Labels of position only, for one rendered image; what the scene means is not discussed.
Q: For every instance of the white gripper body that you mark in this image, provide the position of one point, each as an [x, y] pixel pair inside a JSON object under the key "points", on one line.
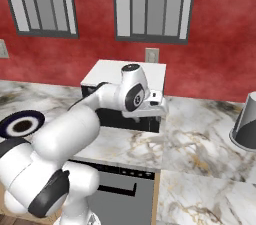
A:
{"points": [[146, 110]]}

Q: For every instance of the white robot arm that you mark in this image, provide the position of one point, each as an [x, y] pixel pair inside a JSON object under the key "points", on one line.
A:
{"points": [[63, 132]]}

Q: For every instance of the white toaster oven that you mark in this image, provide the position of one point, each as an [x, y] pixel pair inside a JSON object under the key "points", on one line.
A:
{"points": [[110, 75]]}

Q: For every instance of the brown bagel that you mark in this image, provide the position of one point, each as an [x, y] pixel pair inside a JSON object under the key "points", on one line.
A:
{"points": [[22, 125]]}

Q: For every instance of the dark blue plate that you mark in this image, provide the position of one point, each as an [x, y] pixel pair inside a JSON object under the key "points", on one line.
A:
{"points": [[13, 119]]}

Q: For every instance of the grey dishwasher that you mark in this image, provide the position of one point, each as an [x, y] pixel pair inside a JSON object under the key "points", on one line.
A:
{"points": [[128, 195]]}

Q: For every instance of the grey cone-shaped appliance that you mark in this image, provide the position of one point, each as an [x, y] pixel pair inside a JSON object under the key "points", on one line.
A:
{"points": [[245, 125]]}

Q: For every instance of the grey barred window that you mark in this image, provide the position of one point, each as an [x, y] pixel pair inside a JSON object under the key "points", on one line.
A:
{"points": [[41, 0], [155, 2]]}

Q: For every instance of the white wall socket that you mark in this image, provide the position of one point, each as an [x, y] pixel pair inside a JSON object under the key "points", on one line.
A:
{"points": [[2, 49], [152, 55]]}

